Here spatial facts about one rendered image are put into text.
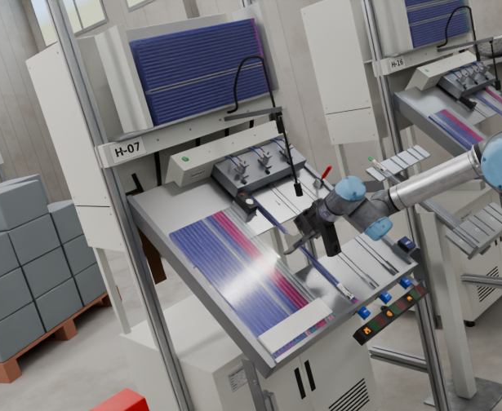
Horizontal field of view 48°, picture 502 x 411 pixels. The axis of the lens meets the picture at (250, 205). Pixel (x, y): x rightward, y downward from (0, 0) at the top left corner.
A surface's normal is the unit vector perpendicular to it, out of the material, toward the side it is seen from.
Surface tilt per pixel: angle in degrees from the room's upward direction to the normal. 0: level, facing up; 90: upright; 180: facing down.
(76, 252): 90
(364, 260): 43
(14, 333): 90
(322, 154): 90
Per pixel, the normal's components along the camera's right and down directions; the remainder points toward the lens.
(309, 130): -0.62, 0.33
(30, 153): 0.74, -0.04
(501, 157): -0.49, 0.20
